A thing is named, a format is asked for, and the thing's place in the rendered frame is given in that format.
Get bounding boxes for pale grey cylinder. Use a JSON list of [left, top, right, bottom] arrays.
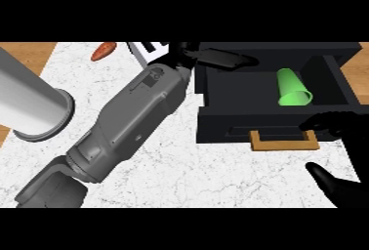
[[0, 47, 77, 143]]

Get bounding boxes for green cup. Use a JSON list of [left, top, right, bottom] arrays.
[[276, 67, 314, 106]]

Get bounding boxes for orange-brown sweet potato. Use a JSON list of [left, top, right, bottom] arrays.
[[90, 42, 118, 63]]

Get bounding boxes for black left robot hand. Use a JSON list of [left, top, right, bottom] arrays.
[[147, 42, 261, 71]]

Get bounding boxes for black cabinet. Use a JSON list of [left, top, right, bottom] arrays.
[[193, 42, 363, 76]]

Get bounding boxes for black open drawer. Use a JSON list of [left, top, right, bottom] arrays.
[[193, 62, 369, 145]]

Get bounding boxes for wooden drawer handle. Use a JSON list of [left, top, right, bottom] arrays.
[[248, 129, 322, 152]]

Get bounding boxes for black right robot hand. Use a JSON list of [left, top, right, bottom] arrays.
[[298, 110, 369, 209]]

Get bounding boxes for black drawer front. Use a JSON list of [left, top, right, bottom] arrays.
[[195, 104, 369, 145]]

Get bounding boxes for white and grey object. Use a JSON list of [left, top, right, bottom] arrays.
[[125, 42, 170, 68]]

